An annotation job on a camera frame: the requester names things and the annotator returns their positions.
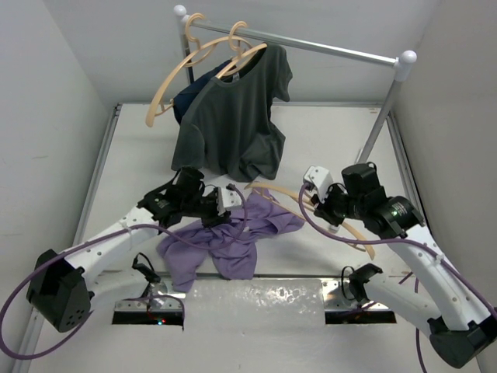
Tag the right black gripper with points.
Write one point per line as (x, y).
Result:
(323, 209)

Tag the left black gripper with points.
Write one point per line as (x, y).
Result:
(213, 217)

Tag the purple t-shirt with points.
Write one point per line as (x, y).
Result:
(231, 246)

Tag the beige plastic hanger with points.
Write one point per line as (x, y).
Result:
(287, 194)

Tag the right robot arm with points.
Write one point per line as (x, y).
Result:
(456, 319)

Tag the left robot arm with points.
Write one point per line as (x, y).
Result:
(64, 289)

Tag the dark grey t-shirt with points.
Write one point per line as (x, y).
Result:
(228, 129)

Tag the navy blue t-shirt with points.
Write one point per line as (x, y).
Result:
(183, 99)

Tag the beige hanger with grey shirt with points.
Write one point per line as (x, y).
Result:
(241, 55)

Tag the beige empty hanger left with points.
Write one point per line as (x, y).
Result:
(193, 53)

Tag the metal clothes rack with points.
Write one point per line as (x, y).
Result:
(402, 65)

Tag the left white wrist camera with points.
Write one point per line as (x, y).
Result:
(228, 199)

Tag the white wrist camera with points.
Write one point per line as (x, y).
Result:
(228, 199)
(319, 179)

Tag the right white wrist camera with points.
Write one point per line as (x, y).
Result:
(319, 179)

